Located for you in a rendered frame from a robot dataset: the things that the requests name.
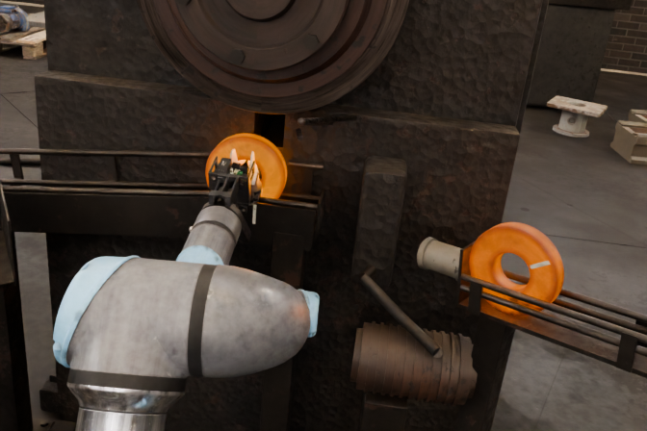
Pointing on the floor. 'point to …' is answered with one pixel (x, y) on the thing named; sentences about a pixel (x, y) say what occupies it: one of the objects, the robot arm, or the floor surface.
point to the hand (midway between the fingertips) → (246, 164)
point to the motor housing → (407, 373)
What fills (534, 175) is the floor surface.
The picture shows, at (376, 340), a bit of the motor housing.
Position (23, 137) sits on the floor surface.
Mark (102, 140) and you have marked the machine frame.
